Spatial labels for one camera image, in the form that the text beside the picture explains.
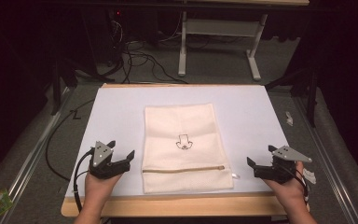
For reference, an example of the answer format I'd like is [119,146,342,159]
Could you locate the black floor cable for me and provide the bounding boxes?
[44,98,96,183]

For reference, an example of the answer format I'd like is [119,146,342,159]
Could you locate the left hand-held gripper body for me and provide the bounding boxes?
[88,140,131,180]

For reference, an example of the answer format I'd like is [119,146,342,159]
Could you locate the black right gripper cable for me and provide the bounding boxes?
[287,167,310,203]

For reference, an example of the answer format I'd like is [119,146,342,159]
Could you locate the person's left hand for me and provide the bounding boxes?
[84,170,122,208]

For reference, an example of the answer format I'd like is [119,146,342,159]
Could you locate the white table mat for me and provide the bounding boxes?
[65,84,291,199]

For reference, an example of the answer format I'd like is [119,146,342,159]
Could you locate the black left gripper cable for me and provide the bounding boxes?
[73,147,95,214]

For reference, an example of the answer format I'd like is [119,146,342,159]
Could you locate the small white scrap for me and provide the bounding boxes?
[284,110,295,127]

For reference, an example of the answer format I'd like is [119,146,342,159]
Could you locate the wooden table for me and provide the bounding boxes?
[61,82,310,218]

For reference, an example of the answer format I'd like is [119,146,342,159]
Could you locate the metal floor rail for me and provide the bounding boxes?
[3,87,76,224]
[292,94,358,224]

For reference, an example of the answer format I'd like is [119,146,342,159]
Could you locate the crumpled white tape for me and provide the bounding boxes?
[302,168,318,185]

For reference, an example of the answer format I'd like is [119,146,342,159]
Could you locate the white desk frame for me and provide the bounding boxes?
[177,0,310,82]

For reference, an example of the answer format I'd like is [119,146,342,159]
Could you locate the black metal stand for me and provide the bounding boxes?
[49,46,79,117]
[264,66,321,129]

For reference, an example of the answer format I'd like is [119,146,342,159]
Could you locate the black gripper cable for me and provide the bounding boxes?
[287,167,310,203]
[73,147,95,214]

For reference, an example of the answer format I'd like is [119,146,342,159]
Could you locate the cream mesh laundry bag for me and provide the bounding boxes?
[141,103,235,195]

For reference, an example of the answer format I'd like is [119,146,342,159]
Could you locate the person's right hand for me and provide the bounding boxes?
[262,161,310,208]

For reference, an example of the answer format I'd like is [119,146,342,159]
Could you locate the tangle of black cables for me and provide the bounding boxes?
[110,18,189,85]

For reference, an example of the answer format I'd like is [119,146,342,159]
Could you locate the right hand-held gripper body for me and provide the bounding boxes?
[254,145,313,185]

